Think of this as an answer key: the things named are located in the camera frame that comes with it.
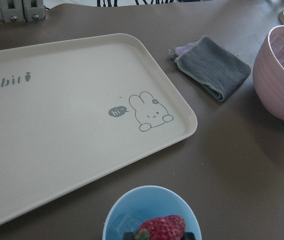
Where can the blue plastic cup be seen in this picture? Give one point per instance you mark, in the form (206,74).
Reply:
(147,202)

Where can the clear ice cube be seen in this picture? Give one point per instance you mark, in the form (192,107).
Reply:
(126,223)

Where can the red strawberry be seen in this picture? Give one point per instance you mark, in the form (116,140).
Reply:
(169,227)

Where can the pink bowl of ice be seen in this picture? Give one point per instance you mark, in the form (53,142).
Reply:
(268,76)

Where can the beige rabbit tray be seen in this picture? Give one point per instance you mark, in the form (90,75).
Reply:
(74,111)

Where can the grey folded cloth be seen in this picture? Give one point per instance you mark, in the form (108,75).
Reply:
(217,70)

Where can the aluminium frame post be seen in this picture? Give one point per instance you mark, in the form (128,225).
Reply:
(12,11)

